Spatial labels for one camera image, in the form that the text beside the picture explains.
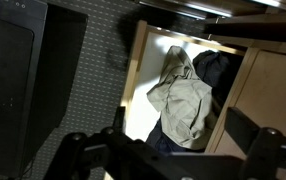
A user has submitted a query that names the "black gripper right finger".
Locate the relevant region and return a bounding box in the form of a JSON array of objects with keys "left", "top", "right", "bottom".
[{"left": 224, "top": 107, "right": 260, "bottom": 154}]

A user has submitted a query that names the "beige khaki garment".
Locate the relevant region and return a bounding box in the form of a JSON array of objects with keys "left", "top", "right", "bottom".
[{"left": 147, "top": 46, "right": 212, "bottom": 150}]

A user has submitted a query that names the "dark navy garment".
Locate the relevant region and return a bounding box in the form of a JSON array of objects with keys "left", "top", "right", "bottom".
[{"left": 193, "top": 50, "right": 231, "bottom": 106}]

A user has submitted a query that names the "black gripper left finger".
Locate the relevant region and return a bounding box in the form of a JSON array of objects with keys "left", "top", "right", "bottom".
[{"left": 113, "top": 106, "right": 126, "bottom": 133}]

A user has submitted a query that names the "black box on floor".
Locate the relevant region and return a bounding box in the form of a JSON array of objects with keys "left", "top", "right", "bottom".
[{"left": 0, "top": 0, "right": 88, "bottom": 178}]

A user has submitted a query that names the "wooden drawer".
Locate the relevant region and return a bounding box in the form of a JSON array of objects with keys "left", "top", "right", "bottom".
[
  {"left": 202, "top": 9, "right": 286, "bottom": 180},
  {"left": 121, "top": 20, "right": 259, "bottom": 153}
]

